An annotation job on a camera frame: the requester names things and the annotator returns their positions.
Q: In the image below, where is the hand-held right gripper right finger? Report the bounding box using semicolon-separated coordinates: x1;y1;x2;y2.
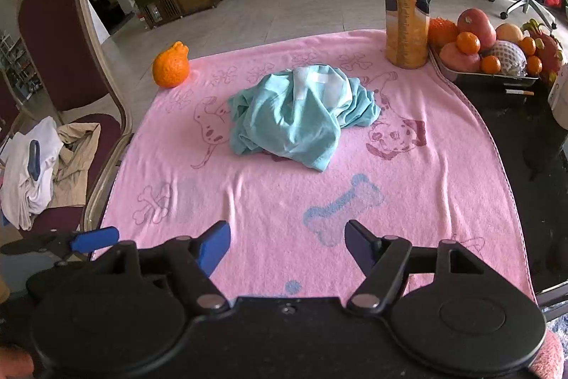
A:
345;220;486;314

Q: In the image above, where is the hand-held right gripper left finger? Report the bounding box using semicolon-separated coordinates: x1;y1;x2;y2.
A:
100;221;232;316

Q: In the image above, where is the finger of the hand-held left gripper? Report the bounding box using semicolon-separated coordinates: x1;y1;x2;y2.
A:
0;227;120;256

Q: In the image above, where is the teal t-shirt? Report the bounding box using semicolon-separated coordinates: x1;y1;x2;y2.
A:
228;66;382;172

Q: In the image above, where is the person's left hand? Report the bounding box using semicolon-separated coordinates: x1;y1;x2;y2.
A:
0;346;35;379

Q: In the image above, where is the pink printed towel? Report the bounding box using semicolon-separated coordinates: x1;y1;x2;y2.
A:
95;28;537;304

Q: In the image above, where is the beige garment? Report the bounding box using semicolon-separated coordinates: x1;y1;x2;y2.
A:
49;122;103;209

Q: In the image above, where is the white garment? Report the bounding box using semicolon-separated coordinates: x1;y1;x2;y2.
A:
0;116;65;229

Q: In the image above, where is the bumpy orange citrus fruit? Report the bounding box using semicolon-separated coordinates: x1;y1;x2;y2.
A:
152;42;191;89

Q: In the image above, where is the storage rack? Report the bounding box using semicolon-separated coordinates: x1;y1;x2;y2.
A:
0;30;43;104

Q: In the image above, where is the metal fruit tray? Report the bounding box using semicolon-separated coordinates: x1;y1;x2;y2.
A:
428;46;540;87

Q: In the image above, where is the maroon banquet chair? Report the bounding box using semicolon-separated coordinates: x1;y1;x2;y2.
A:
0;0;135;242

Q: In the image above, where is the person's pink fleece clothing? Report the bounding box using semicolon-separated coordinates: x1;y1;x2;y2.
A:
528;328;568;379

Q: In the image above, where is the orange fruit in net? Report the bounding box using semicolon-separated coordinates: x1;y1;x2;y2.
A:
428;17;459;48

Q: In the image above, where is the fruit in white foam net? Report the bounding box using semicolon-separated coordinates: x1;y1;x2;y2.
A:
488;40;528;76

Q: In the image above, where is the red apple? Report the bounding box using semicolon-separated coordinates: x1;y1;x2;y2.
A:
457;7;497;50

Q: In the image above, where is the white cup with green lid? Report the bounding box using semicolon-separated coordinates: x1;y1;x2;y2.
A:
548;64;568;122

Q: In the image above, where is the pale yellow-pink fruit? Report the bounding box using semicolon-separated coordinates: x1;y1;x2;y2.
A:
496;23;524;44

